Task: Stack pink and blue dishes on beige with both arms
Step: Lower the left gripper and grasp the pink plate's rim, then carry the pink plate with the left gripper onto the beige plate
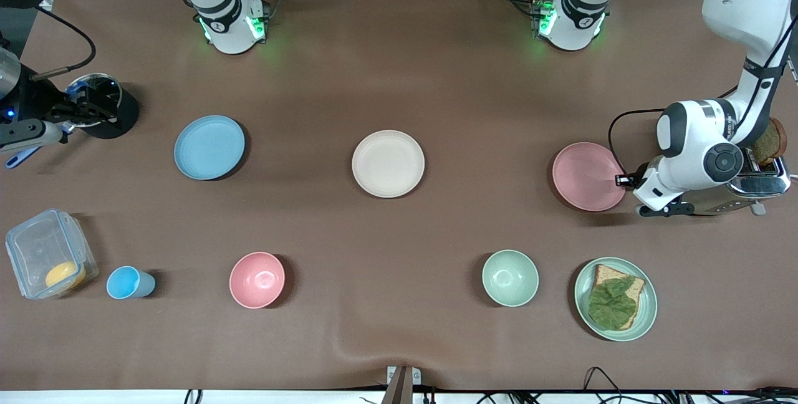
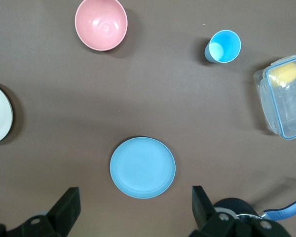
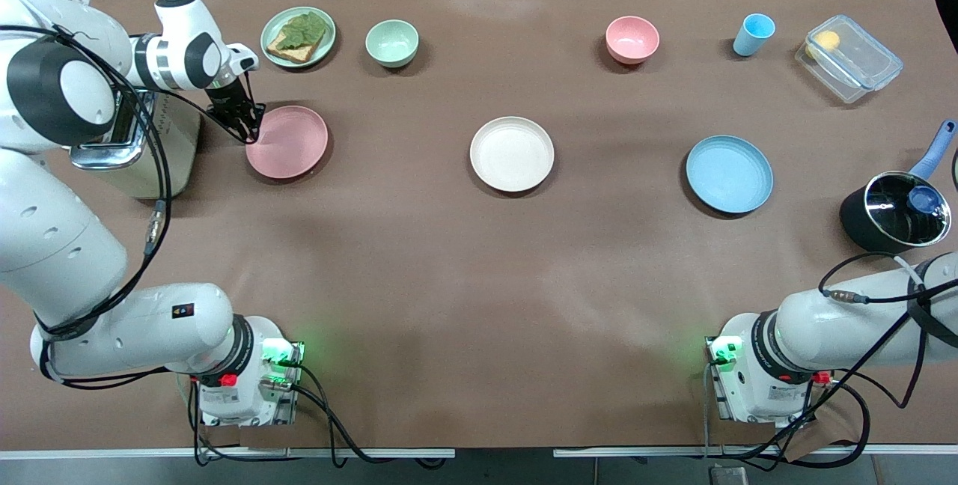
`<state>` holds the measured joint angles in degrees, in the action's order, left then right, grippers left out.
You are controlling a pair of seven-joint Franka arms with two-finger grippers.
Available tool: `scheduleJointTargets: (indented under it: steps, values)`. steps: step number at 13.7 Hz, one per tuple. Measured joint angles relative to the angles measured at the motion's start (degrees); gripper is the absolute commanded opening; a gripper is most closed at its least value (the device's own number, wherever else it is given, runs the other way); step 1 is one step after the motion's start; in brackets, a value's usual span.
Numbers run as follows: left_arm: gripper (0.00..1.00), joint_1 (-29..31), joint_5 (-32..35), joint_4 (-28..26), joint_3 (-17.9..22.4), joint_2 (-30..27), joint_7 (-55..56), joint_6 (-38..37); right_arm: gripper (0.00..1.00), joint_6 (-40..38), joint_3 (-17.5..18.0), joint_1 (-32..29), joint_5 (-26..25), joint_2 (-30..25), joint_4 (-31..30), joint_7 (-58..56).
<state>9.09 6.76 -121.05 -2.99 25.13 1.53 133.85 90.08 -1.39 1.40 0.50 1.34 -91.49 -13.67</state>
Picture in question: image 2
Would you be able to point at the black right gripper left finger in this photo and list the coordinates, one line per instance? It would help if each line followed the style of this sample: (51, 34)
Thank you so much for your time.
(64, 212)

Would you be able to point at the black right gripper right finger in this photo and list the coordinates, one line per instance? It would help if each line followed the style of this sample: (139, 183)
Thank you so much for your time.
(202, 209)

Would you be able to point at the blue plate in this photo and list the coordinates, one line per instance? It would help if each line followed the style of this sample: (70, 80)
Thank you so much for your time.
(143, 168)

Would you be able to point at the brown table mat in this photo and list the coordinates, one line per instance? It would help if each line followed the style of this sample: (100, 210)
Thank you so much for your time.
(64, 98)

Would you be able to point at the clear plastic container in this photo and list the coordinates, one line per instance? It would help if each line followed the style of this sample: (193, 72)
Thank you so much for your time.
(286, 111)

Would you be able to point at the yellow round sponge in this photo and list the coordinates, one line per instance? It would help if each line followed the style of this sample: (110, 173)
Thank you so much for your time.
(286, 72)

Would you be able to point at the blue cup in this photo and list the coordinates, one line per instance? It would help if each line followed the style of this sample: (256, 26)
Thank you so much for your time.
(224, 47)

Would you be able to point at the pink bowl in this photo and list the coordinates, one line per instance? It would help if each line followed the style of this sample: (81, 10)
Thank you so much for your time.
(101, 24)

